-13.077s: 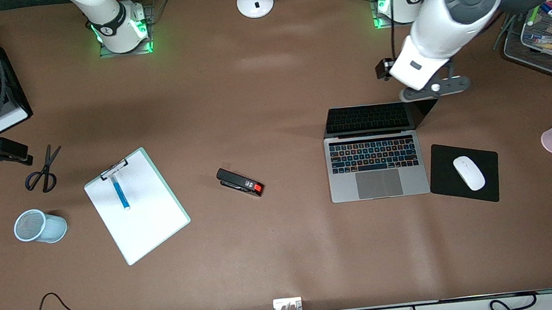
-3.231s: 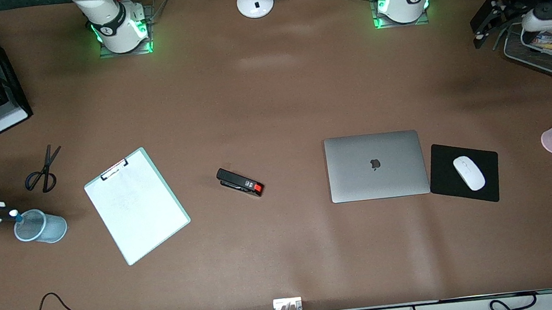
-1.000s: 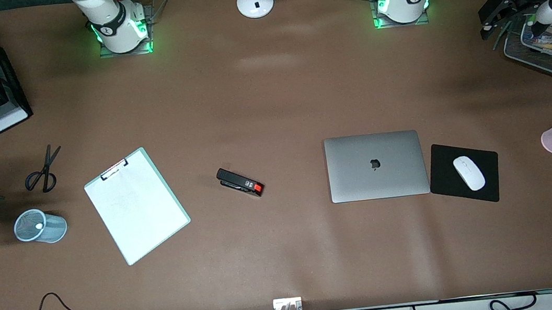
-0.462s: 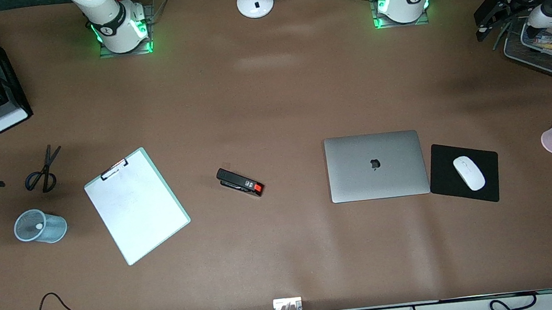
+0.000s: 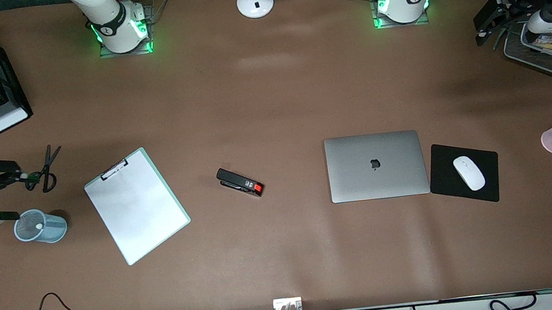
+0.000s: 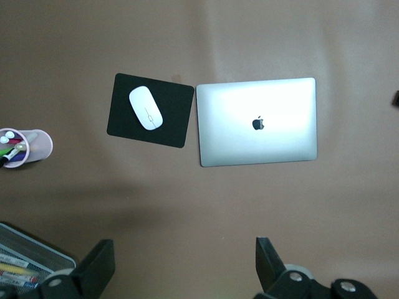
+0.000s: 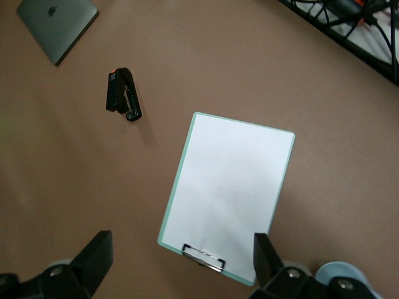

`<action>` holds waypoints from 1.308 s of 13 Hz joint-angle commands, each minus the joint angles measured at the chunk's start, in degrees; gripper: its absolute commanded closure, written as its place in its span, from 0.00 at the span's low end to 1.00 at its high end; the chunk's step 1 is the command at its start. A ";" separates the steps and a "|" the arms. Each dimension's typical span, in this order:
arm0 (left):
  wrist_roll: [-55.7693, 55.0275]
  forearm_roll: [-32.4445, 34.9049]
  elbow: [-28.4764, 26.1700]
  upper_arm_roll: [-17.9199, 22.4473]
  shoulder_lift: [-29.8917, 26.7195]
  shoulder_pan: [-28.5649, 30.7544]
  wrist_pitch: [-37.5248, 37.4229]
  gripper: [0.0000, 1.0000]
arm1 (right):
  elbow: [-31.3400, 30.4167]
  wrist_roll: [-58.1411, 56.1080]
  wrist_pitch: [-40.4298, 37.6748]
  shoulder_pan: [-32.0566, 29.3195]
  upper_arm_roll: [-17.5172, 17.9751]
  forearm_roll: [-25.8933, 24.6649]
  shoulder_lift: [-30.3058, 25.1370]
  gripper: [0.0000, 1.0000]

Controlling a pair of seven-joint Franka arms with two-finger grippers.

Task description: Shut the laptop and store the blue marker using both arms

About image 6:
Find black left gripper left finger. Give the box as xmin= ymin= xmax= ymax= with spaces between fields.
xmin=39 ymin=239 xmax=115 ymax=299

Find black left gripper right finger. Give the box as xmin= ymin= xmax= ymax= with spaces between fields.
xmin=254 ymin=236 xmax=380 ymax=299

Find silver laptop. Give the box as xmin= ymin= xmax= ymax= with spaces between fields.
xmin=195 ymin=77 xmax=318 ymax=168

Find red white marker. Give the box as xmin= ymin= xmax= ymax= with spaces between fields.
xmin=0 ymin=270 xmax=40 ymax=289

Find yellow marker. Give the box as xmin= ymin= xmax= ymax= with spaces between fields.
xmin=0 ymin=263 xmax=29 ymax=277

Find white marker blue print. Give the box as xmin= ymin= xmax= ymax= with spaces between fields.
xmin=0 ymin=254 xmax=32 ymax=265

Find black mesh desk tray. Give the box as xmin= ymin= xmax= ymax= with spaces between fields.
xmin=0 ymin=221 xmax=77 ymax=299

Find pink mesh pen cup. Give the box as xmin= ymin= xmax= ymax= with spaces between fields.
xmin=0 ymin=127 xmax=54 ymax=169

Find black mouse pad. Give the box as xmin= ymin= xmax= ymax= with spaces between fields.
xmin=106 ymin=72 xmax=195 ymax=149

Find white computer mouse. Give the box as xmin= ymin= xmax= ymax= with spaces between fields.
xmin=128 ymin=86 xmax=164 ymax=131

